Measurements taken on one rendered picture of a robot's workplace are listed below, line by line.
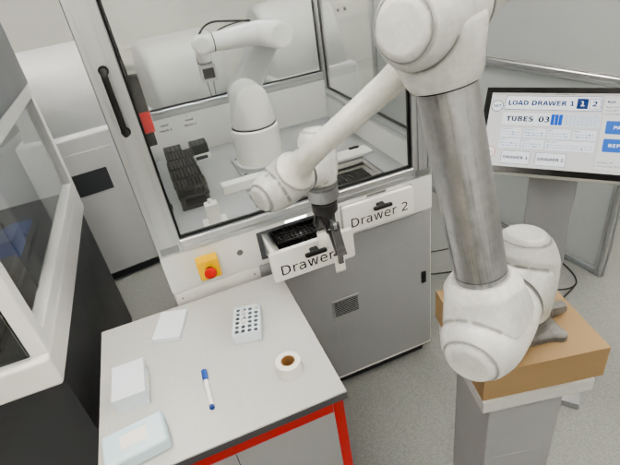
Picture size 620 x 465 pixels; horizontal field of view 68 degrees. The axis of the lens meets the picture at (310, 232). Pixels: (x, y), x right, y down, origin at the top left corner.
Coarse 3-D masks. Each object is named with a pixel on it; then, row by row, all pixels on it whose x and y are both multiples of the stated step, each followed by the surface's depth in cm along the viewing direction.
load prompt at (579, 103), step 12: (516, 96) 163; (528, 96) 161; (540, 96) 160; (552, 96) 158; (564, 96) 156; (576, 96) 154; (588, 96) 153; (504, 108) 164; (516, 108) 163; (528, 108) 161; (540, 108) 159; (552, 108) 157; (564, 108) 156; (576, 108) 154; (588, 108) 152; (600, 108) 151
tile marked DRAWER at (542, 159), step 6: (540, 156) 157; (546, 156) 156; (552, 156) 155; (558, 156) 154; (564, 156) 154; (534, 162) 157; (540, 162) 157; (546, 162) 156; (552, 162) 155; (558, 162) 154; (564, 162) 153
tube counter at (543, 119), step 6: (540, 114) 159; (546, 114) 158; (552, 114) 157; (558, 114) 156; (564, 114) 155; (570, 114) 154; (576, 114) 154; (582, 114) 153; (588, 114) 152; (594, 114) 151; (600, 114) 150; (540, 120) 158; (546, 120) 158; (552, 120) 157; (558, 120) 156; (564, 120) 155; (570, 120) 154; (576, 120) 153; (582, 120) 152; (588, 120) 152; (594, 120) 151; (576, 126) 153; (582, 126) 152; (588, 126) 151; (594, 126) 151
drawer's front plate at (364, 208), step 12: (396, 192) 168; (408, 192) 170; (360, 204) 164; (372, 204) 166; (396, 204) 170; (408, 204) 172; (348, 216) 165; (360, 216) 167; (372, 216) 169; (384, 216) 171; (396, 216) 173; (360, 228) 169
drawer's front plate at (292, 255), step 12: (348, 228) 151; (312, 240) 148; (348, 240) 152; (276, 252) 145; (288, 252) 146; (300, 252) 147; (348, 252) 155; (276, 264) 146; (288, 264) 148; (300, 264) 150; (324, 264) 153; (276, 276) 148; (288, 276) 150
